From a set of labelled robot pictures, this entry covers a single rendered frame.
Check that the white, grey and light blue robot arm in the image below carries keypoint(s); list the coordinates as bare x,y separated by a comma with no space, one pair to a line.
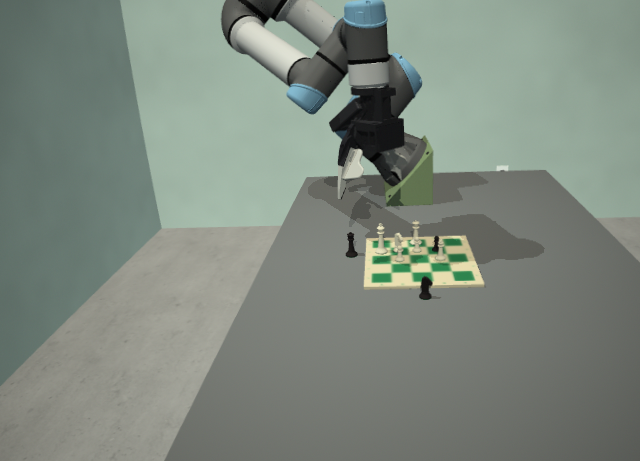
312,82

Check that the green and cream chessboard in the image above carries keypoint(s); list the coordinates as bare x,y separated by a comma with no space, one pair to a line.
458,270

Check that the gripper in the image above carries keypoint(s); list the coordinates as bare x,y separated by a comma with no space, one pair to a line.
374,119

